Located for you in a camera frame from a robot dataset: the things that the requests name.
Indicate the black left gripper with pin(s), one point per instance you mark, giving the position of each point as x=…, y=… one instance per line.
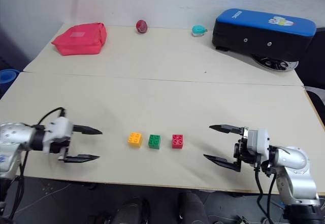
x=62, y=146

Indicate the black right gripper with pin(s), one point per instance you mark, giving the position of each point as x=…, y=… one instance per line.
x=241, y=150

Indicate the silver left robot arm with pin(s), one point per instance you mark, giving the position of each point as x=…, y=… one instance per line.
x=12, y=135

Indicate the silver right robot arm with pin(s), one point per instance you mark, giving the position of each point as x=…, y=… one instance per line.
x=297, y=164

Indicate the red toy brick cube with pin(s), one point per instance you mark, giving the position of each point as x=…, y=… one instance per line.
x=178, y=141

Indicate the yellow toy brick cube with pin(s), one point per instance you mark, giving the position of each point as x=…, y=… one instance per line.
x=134, y=139

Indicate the green toy brick cube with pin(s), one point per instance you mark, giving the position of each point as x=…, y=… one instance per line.
x=155, y=141

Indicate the dark rounded shape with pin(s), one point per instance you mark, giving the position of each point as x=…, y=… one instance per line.
x=193, y=208
x=132, y=211

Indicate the beige paper table cover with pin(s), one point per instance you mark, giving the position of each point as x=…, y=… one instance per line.
x=162, y=56
x=162, y=102

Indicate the round silver black disc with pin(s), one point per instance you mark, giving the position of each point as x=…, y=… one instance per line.
x=276, y=65

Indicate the blue round plastic object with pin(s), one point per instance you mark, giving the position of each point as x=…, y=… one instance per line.
x=7, y=76

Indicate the red fabric pouch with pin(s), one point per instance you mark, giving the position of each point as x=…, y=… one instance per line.
x=80, y=38

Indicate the teal round small container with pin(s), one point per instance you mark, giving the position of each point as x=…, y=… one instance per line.
x=198, y=30

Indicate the blue and black padded case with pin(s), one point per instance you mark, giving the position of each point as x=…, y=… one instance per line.
x=261, y=31

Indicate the dark red ball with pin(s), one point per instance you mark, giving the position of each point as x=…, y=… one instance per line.
x=141, y=26

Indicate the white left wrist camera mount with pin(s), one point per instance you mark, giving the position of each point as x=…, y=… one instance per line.
x=61, y=128

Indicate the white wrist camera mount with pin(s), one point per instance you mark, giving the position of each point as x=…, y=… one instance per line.
x=61, y=128
x=256, y=141

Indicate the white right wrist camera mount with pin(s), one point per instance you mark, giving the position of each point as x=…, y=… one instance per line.
x=256, y=141

